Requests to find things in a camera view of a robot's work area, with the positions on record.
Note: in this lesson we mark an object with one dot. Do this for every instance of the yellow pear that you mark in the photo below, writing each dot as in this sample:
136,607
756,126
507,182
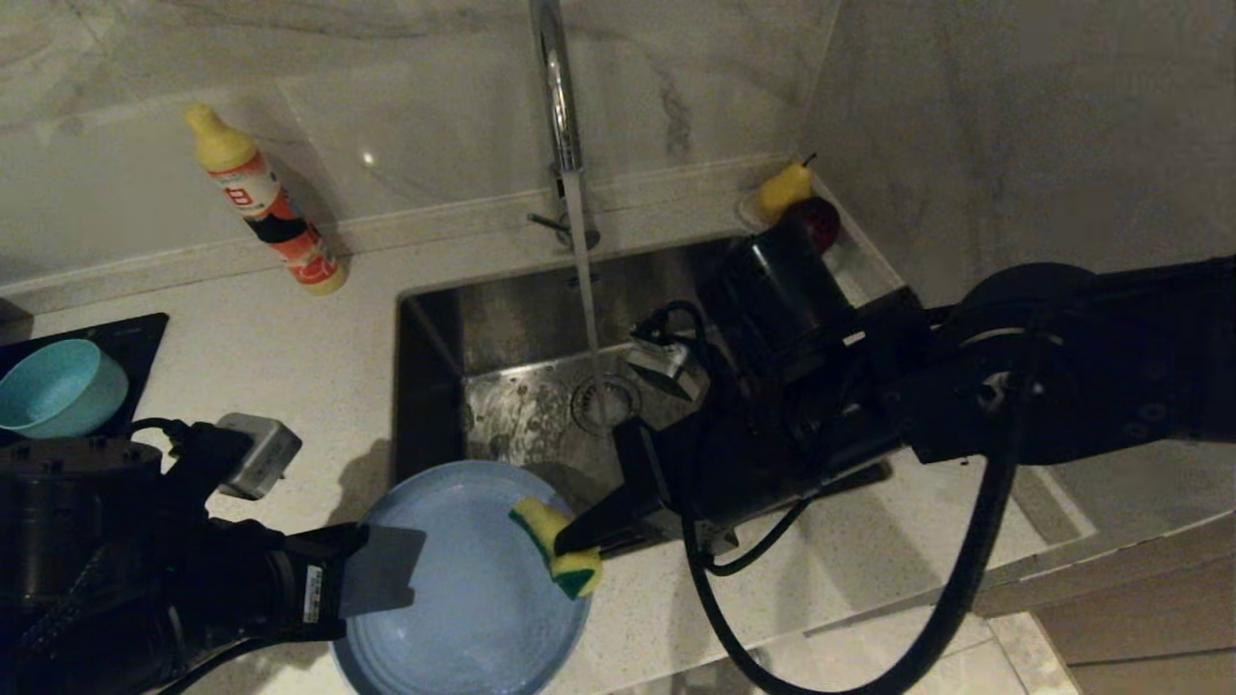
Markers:
780,188

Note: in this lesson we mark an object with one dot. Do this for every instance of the wooden cabinet front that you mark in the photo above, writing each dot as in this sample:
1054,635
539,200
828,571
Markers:
1139,618

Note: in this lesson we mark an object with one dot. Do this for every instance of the dark red apple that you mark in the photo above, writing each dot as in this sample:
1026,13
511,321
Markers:
823,220

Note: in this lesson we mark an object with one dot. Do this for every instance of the running water stream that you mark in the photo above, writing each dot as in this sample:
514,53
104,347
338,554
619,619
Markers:
582,280

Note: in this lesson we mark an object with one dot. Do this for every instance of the blue plate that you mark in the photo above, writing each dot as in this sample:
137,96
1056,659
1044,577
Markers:
483,598

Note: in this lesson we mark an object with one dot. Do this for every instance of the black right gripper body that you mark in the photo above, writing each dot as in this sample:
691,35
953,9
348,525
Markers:
753,463

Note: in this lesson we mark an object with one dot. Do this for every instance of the black induction cooktop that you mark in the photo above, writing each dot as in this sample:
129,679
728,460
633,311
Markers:
130,338

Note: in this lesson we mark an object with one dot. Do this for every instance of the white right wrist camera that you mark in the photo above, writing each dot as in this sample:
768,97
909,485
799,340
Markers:
666,367

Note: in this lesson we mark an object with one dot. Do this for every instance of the stainless steel sink basin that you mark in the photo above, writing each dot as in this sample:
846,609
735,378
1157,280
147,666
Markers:
502,338

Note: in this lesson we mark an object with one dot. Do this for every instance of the teal bowl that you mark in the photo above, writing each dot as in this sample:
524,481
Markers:
58,391

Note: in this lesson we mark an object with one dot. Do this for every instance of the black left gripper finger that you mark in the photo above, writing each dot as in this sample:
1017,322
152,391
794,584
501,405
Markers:
381,569

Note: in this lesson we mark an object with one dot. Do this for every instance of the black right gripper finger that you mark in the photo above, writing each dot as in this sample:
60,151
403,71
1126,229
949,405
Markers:
618,541
608,512

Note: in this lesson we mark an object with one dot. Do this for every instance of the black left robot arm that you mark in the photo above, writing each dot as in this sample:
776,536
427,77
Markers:
97,560

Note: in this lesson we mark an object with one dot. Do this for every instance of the chrome kitchen faucet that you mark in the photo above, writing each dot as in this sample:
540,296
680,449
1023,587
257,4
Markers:
560,116

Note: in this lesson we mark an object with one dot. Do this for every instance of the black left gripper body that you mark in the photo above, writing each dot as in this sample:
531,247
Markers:
290,584

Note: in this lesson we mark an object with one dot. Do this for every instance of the round metal drain strainer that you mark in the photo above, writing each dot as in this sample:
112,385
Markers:
589,410

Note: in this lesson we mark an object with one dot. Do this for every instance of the small white fruit dish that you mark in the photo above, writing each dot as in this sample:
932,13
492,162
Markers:
855,261

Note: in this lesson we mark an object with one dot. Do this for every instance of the orange white dish soap bottle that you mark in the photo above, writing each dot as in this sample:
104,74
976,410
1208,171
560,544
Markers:
261,198

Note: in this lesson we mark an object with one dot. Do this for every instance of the yellow sponge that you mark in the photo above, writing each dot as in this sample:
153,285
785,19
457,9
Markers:
555,545

